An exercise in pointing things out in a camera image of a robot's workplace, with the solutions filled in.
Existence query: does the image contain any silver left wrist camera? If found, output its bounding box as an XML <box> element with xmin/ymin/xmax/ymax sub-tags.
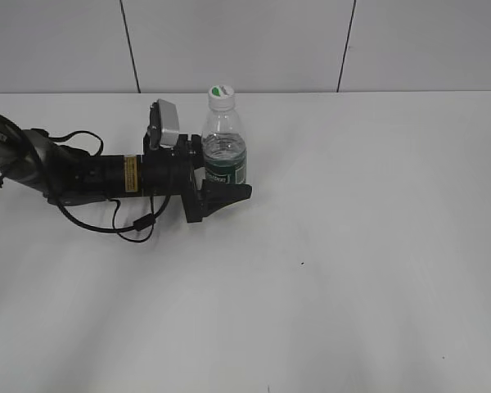
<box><xmin>146</xmin><ymin>99</ymin><xmax>180</xmax><ymax>150</ymax></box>

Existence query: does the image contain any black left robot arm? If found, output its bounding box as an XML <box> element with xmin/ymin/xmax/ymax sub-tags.
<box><xmin>0</xmin><ymin>99</ymin><xmax>252</xmax><ymax>223</ymax></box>

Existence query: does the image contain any clear Cestbon water bottle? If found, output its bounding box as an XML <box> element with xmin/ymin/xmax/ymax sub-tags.
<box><xmin>201</xmin><ymin>110</ymin><xmax>247</xmax><ymax>184</ymax></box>

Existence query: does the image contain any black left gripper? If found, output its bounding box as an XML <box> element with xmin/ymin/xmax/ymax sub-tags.
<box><xmin>141</xmin><ymin>134</ymin><xmax>253</xmax><ymax>223</ymax></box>

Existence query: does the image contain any white green bottle cap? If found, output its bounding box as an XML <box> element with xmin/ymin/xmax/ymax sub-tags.
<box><xmin>208</xmin><ymin>84</ymin><xmax>236</xmax><ymax>111</ymax></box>

